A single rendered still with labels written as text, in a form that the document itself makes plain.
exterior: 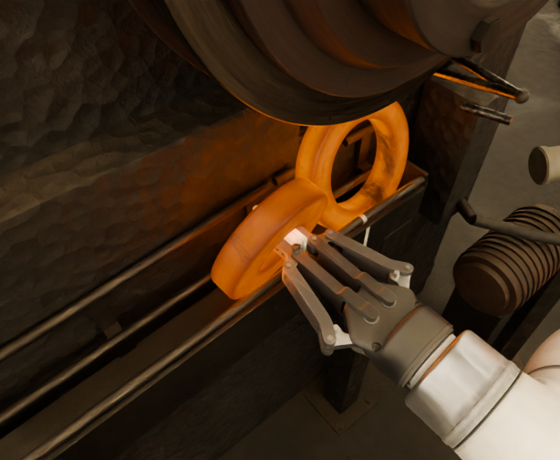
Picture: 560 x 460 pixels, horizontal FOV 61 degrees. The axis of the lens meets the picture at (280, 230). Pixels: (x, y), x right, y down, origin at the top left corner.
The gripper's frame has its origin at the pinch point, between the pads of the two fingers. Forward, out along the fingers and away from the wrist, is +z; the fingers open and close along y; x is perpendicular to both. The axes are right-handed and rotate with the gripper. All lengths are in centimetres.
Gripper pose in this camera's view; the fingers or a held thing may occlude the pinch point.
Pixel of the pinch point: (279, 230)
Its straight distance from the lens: 52.4
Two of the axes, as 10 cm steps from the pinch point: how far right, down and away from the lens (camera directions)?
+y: 7.3, -5.2, 4.3
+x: 0.2, -6.1, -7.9
